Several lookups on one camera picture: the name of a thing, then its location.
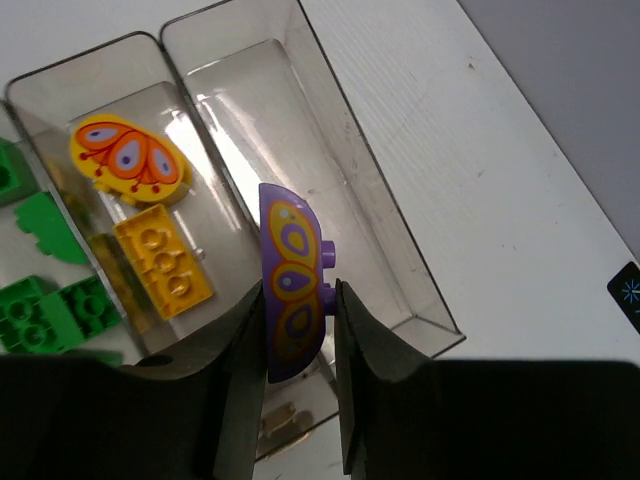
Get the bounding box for green square lego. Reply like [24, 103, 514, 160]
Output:
[1, 275, 57, 354]

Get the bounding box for right blue label sticker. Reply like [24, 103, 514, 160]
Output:
[607, 262, 640, 333]

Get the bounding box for clear tiered container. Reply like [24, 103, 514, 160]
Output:
[5, 1, 463, 460]

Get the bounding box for small green lego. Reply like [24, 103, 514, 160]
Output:
[0, 138, 40, 206]

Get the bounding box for yellow rectangular lego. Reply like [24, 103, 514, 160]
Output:
[113, 204, 214, 320]

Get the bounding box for purple rounded lego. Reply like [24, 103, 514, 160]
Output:
[258, 183, 336, 384]

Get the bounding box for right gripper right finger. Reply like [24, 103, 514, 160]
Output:
[334, 281, 639, 479]

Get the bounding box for green rounded lego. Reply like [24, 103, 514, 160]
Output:
[14, 192, 89, 265]

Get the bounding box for orange rounded lego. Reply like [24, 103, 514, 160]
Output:
[69, 114, 193, 206]

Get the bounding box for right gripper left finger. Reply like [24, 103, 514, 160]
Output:
[1, 286, 266, 479]

